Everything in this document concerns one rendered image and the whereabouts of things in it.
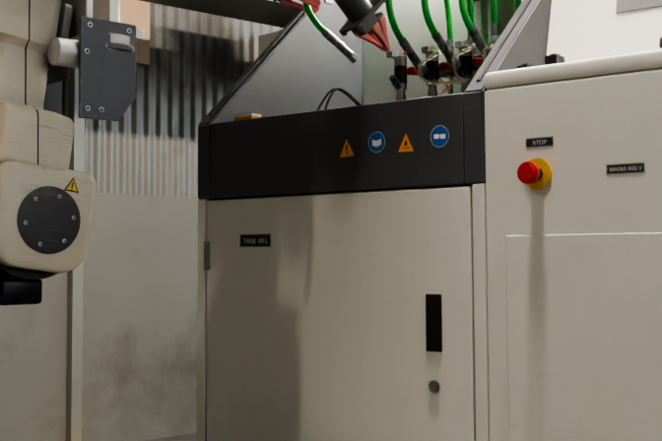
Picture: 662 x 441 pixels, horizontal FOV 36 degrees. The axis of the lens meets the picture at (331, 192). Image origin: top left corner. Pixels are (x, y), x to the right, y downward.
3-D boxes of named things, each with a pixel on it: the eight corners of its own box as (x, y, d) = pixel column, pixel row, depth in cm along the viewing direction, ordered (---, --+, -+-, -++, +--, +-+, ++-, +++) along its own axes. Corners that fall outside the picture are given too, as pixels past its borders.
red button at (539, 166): (511, 189, 165) (510, 157, 165) (523, 190, 168) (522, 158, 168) (541, 187, 161) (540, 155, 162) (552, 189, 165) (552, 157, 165)
